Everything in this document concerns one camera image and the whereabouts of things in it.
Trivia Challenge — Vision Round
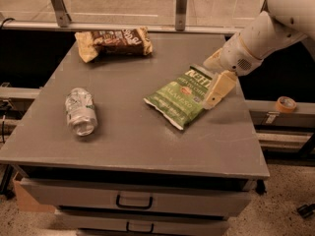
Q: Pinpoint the left metal railing bracket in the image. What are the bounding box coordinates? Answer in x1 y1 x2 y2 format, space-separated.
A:
50 0 72 28

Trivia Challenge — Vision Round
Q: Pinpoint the roll of tape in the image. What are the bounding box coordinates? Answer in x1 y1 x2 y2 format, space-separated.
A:
276 96 297 113

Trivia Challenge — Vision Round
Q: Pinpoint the grey drawer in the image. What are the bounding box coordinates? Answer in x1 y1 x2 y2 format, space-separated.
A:
21 178 250 217
55 210 229 236

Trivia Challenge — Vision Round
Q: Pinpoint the green jalapeno chip bag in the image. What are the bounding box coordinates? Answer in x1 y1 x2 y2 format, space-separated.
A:
144 65 215 130

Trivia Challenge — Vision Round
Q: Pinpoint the middle metal railing bracket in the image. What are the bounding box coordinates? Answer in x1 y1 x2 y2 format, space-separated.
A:
175 0 188 31

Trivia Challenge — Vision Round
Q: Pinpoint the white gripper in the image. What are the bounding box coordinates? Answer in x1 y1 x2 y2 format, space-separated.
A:
203 33 262 110

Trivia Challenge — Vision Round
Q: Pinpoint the black caster wheel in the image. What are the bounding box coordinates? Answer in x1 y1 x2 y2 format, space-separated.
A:
297 204 315 218

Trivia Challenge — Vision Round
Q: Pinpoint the lower grey drawer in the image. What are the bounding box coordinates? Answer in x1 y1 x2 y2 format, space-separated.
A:
55 210 229 236

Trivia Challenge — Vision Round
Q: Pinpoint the silver soda can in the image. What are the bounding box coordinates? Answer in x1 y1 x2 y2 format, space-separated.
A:
65 88 97 137

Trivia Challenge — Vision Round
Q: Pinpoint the metal window rail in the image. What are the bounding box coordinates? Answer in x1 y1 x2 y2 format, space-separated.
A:
2 20 242 34

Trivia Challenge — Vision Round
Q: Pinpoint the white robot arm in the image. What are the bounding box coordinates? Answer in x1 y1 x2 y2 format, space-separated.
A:
203 0 315 109

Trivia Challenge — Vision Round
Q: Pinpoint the brown chip bag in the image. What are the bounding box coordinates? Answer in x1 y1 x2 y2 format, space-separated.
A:
75 27 153 63

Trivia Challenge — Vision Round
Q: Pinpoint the upper grey drawer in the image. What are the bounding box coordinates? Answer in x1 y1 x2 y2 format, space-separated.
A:
21 178 250 217

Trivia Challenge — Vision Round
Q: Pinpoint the grey drawer cabinet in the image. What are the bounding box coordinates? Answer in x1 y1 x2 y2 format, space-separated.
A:
0 33 269 236

